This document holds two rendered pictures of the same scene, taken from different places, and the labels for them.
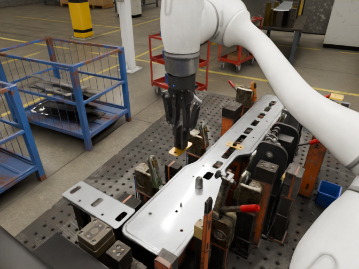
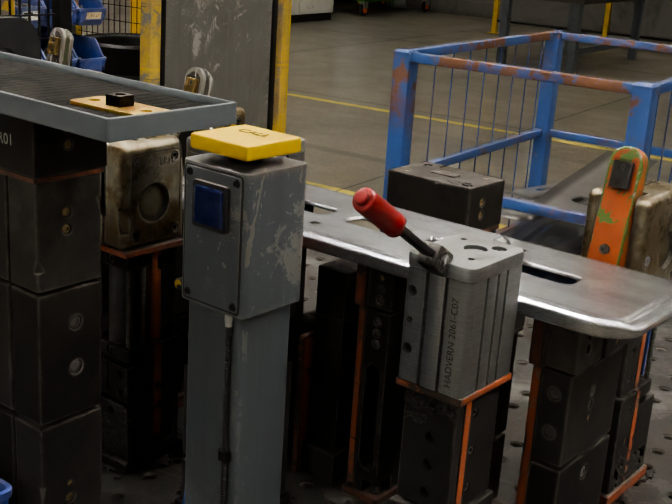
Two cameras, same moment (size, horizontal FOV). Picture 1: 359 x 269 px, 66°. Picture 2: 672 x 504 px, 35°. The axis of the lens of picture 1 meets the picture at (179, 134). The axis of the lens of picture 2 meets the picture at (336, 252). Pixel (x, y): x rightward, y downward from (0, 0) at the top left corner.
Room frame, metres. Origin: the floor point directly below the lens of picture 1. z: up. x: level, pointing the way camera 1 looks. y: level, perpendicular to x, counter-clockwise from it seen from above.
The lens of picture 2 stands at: (1.46, -1.59, 1.32)
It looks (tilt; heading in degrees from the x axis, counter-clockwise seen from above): 18 degrees down; 95
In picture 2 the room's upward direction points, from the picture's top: 4 degrees clockwise
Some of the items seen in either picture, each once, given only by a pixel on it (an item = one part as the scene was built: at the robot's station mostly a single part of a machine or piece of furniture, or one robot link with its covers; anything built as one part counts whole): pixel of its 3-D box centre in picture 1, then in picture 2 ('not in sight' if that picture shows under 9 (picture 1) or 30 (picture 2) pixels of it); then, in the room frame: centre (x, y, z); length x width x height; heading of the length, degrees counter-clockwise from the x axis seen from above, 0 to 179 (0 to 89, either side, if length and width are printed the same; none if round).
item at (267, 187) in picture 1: (258, 206); not in sight; (0.80, -0.32, 0.91); 0.07 x 0.05 x 0.42; 56
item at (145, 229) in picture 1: (234, 144); (163, 166); (1.12, -0.27, 1.00); 1.38 x 0.22 x 0.02; 146
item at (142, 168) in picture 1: (148, 199); not in sight; (0.88, 0.13, 0.87); 0.12 x 0.09 x 0.35; 56
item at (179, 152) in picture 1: (180, 147); not in sight; (0.71, 0.00, 1.26); 0.08 x 0.04 x 0.01; 147
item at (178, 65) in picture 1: (181, 61); not in sight; (0.71, -0.01, 1.52); 0.09 x 0.09 x 0.06
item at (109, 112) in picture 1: (67, 88); not in sight; (3.10, 1.34, 0.47); 1.20 x 0.80 x 0.95; 64
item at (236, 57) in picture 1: (239, 42); not in sight; (5.40, -1.13, 0.49); 0.81 x 0.46 x 0.97; 141
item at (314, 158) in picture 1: (314, 157); (41, 328); (1.11, -0.67, 0.92); 0.10 x 0.08 x 0.45; 146
